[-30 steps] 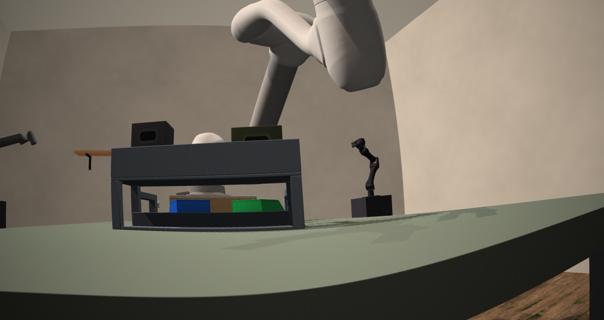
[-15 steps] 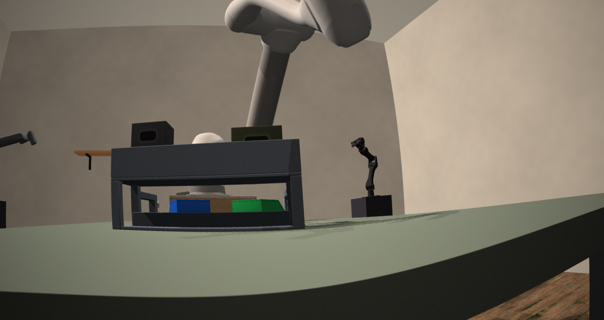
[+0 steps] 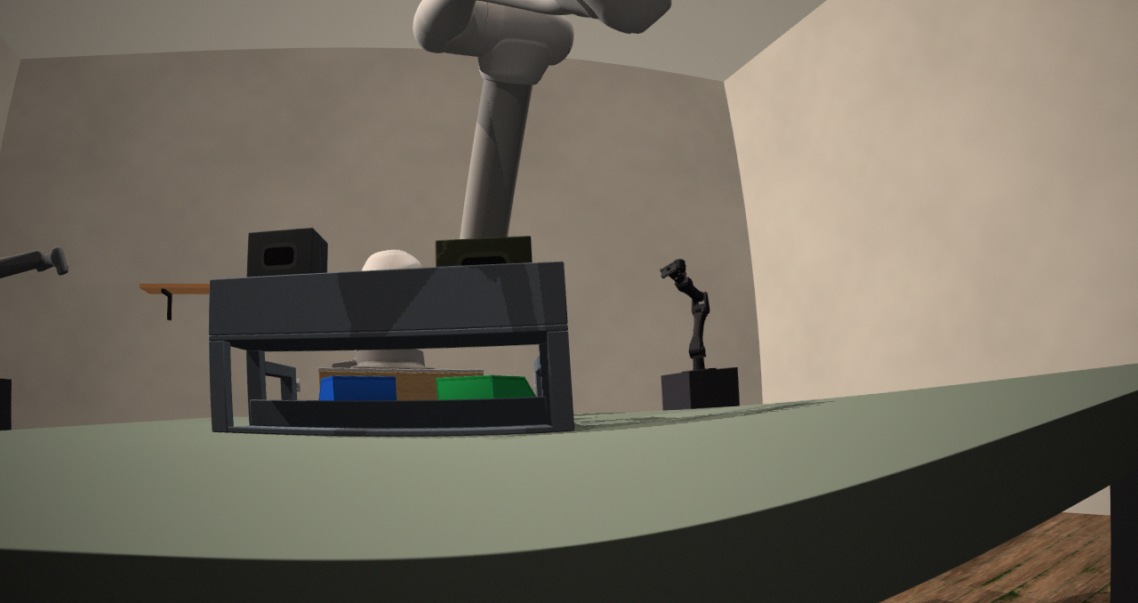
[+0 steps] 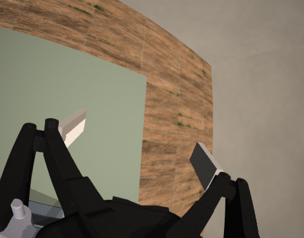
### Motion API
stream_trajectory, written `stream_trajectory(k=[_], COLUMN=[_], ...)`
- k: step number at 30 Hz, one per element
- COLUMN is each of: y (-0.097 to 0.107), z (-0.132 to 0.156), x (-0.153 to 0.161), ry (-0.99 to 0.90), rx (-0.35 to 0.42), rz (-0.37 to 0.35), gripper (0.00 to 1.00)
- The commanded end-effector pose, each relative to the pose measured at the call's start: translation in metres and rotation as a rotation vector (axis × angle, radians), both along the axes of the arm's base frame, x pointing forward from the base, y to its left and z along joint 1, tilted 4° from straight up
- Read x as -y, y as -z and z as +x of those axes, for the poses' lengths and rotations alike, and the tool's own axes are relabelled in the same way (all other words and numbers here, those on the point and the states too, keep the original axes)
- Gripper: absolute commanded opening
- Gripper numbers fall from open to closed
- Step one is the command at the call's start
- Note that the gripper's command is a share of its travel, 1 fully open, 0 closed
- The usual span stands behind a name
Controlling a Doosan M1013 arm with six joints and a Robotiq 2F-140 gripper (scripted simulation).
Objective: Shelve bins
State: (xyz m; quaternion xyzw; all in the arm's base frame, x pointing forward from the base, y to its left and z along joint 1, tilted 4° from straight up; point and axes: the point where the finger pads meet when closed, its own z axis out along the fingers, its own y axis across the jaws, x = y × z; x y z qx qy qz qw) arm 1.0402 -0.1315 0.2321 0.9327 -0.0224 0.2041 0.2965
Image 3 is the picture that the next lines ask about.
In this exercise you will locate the green bin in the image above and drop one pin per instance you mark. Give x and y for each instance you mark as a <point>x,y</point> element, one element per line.
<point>483,386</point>

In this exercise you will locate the blue bin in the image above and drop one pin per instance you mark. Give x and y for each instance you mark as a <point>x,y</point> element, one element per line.
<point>358,388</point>

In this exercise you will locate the olive green case with orange latches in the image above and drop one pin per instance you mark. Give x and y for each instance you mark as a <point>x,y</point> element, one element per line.
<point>479,251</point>

